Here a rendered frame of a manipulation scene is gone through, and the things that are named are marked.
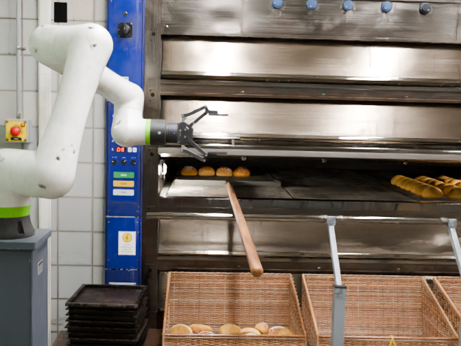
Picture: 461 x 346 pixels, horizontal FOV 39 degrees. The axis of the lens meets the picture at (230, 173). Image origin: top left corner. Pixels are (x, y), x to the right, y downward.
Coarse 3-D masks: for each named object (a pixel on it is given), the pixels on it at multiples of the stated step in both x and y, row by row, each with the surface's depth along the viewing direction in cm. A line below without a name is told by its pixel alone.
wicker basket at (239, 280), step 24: (168, 288) 279; (192, 288) 292; (216, 288) 292; (240, 288) 293; (264, 288) 293; (288, 288) 294; (168, 312) 278; (192, 312) 290; (216, 312) 291; (240, 312) 291; (264, 312) 292; (288, 312) 292; (168, 336) 248; (192, 336) 248; (216, 336) 249; (240, 336) 249; (264, 336) 249; (288, 336) 250
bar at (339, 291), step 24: (168, 216) 255; (192, 216) 256; (216, 216) 256; (264, 216) 257; (288, 216) 257; (312, 216) 258; (336, 216) 258; (360, 216) 259; (384, 216) 260; (456, 240) 256; (336, 264) 246; (336, 288) 238; (336, 312) 238; (336, 336) 239
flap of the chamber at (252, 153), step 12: (168, 156) 292; (180, 156) 290; (228, 156) 283; (240, 156) 281; (252, 156) 280; (264, 156) 278; (276, 156) 277; (288, 156) 277; (300, 156) 278; (312, 156) 278; (324, 156) 278; (336, 156) 278; (348, 156) 278; (360, 156) 279; (372, 156) 279; (384, 156) 279; (396, 156) 279; (408, 156) 280; (420, 156) 280; (432, 156) 280; (444, 156) 280; (456, 156) 280
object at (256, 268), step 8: (232, 192) 292; (232, 200) 271; (240, 208) 253; (240, 216) 231; (240, 224) 217; (240, 232) 208; (248, 232) 205; (248, 240) 191; (248, 248) 182; (248, 256) 174; (256, 256) 172; (256, 264) 163; (256, 272) 161
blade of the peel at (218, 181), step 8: (184, 176) 374; (176, 184) 339; (184, 184) 339; (192, 184) 339; (200, 184) 339; (208, 184) 340; (216, 184) 340; (224, 184) 340; (240, 184) 340; (248, 184) 341; (256, 184) 341; (264, 184) 341; (272, 184) 341; (280, 184) 341
